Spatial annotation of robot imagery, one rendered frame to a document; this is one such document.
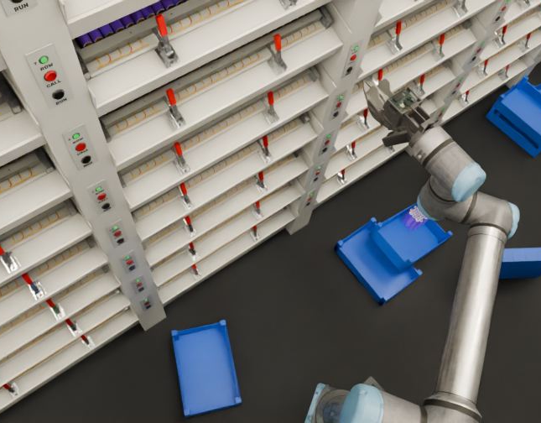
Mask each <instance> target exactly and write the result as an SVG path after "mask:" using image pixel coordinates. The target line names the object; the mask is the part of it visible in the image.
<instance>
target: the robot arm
mask: <svg viewBox="0 0 541 423"><path fill-rule="evenodd" d="M363 91H364V96H365V98H366V101H367V106H368V109H369V111H370V113H371V115H372V117H373V118H374V119H375V120H376V121H378V122H379V123H380V124H381V126H382V125H383V126H384V127H386V128H388V130H391V131H392V132H389V133H388V134H387V136H386V137H384V138H382V142H383V144H384V146H385V147H388V146H393V145H397V144H405V143H408V145H409V146H410V147H411V148H412V149H411V154H412V155H413V156H414V157H415V158H416V159H417V160H418V161H419V162H420V163H421V164H422V166H423V167H424V168H425V169H426V170H427V171H428V172H429V173H430V174H431V176H430V177H429V179H428V181H427V182H426V184H425V185H424V186H423V187H422V189H421V190H420V193H419V196H418V199H417V204H418V208H419V210H420V212H421V213H422V214H423V215H424V216H425V217H427V218H428V219H430V220H434V221H439V220H443V219H445V218H448V219H450V220H452V221H455V222H458V223H461V224H464V225H466V226H468V227H469V230H468V238H467V243H466V250H465V253H464V258H463V261H462V265H461V269H460V276H459V280H458V284H457V288H456V292H455V298H454V303H453V306H452V311H451V315H450V322H449V325H448V330H447V333H446V338H445V345H444V348H443V352H442V356H441V360H440V367H439V371H438V375H437V379H436V383H435V387H434V393H433V394H432V395H431V396H430V397H428V398H426V399H424V404H423V407H421V406H419V405H416V404H413V403H411V402H408V401H407V400H404V399H400V398H399V397H396V396H394V395H391V394H388V393H386V392H383V391H381V390H379V389H377V388H376V387H374V386H371V385H365V384H357V385H355V386H354V387H353V388H352V389H351V392H350V391H348V390H344V389H336V388H333V387H331V386H329V385H328V384H322V383H320V384H318V385H317V387H316V390H315V394H314V397H313V399H312V402H311V405H310V409H309V412H308V415H307V417H306V420H305V422H304V423H481V414H480V413H479V411H478V410H477V409H476V399H477V395H478V389H479V385H480V380H481V371H482V367H483V362H484V357H485V352H486V344H487V339H488V334H489V330H490V325H491V320H492V312H493V306H494V302H495V297H496V292H497V284H498V280H499V274H500V270H501V265H502V256H503V252H504V247H505V243H506V241H507V239H509V238H511V237H512V235H513V234H514V233H515V231H516V229H517V227H518V222H519V210H518V207H517V206H515V205H514V204H512V203H510V202H508V201H506V200H501V199H498V198H496V197H494V196H489V195H487V194H484V193H482V192H479V191H477V190H478V189H479V187H480V186H481V185H482V184H483V182H484V181H485V179H486V173H485V172H484V171H483V169H482V168H481V166H480V165H479V164H478V163H476V162H475V161H474V160H473V159H472V158H471V157H470V156H469V155H468V154H467V153H466V152H465V151H464V150H463V149H462V148H461V147H460V146H459V145H458V144H457V143H456V142H455V141H454V140H453V139H452V137H451V136H450V135H449V134H448V133H447V132H446V131H445V130H444V129H443V128H442V127H441V126H436V127H434V126H433V125H434V123H435V120H434V119H433V118H432V117H431V116H430V115H429V114H428V113H427V112H426V111H425V110H424V109H423V108H422V107H421V104H422V102H423V100H422V99H421V98H420V97H419V96H418V95H417V94H416V93H415V92H414V91H413V90H412V89H411V88H410V87H409V86H408V88H407V90H406V89H403V90H401V91H400V92H398V93H396V94H394V93H393V92H392V91H391V89H390V82H389V80H388V79H382V80H381V81H380V82H379V84H378V85H377V84H375V83H373V82H370V81H365V82H363ZM410 92H412V93H413V94H414V95H415V96H416V97H417V98H418V99H417V100H416V99H415V98H414V97H413V96H412V95H411V94H410ZM383 109H384V110H383Z"/></svg>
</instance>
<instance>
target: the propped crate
mask: <svg viewBox="0 0 541 423"><path fill-rule="evenodd" d="M415 206H418V204H417V202H416V203H415V204H413V205H412V206H410V207H408V208H406V209H404V210H403V211H401V212H399V213H398V214H396V215H394V216H393V217H390V218H388V219H387V220H386V221H384V222H382V223H380V222H379V223H378V224H377V225H376V226H375V227H374V228H373V229H372V230H371V231H370V232H369V234H368V235H369V236H370V237H371V239H372V240H373V241H374V242H375V243H376V245H377V246H378V247H379V248H380V249H381V250H382V251H383V252H384V253H385V254H386V255H387V257H388V258H389V259H390V260H391V261H392V263H393V264H394V265H395V266H396V267H397V269H398V270H399V271H400V272H401V273H402V272H403V271H404V270H405V269H407V268H409V267H410V266H412V265H413V264H415V263H417V262H418V261H419V260H420V259H422V258H423V257H425V256H426V255H428V254H429V253H431V252H432V251H434V250H435V249H437V248H438V247H439V246H441V245H442V244H443V243H444V242H445V241H447V240H448V239H449V238H450V237H451V236H452V235H453V233H452V232H451V231H448V232H447V233H445V231H444V230H443V229H442V228H441V227H440V226H439V225H438V224H437V223H436V222H435V221H434V220H430V219H429V220H428V221H427V222H426V223H425V224H424V225H421V226H420V227H417V228H416V229H415V230H412V229H411V230H408V227H406V226H405V225H404V224H405V223H402V220H403V216H404V215H405V214H406V213H407V212H408V211H409V209H413V208H414V207H415Z"/></svg>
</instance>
